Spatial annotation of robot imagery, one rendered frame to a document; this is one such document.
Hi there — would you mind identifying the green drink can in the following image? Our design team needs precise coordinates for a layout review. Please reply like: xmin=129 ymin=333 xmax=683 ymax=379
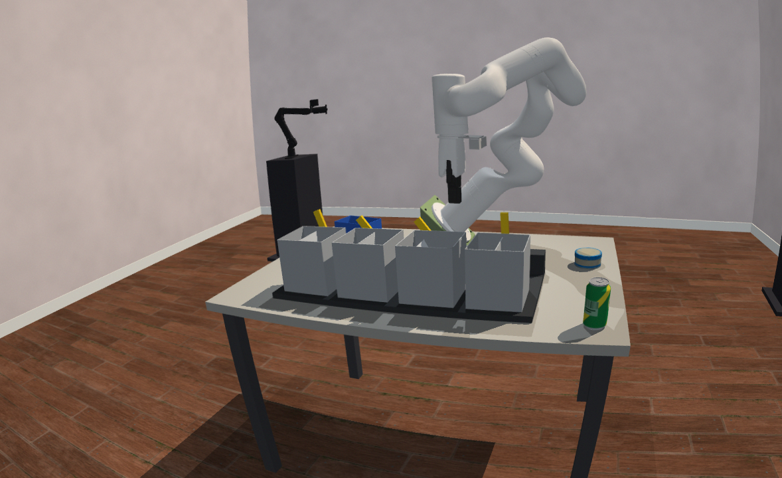
xmin=583 ymin=277 xmax=611 ymax=330

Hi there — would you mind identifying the blue open bin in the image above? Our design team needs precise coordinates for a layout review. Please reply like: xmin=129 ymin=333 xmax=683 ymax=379
xmin=335 ymin=216 xmax=382 ymax=233

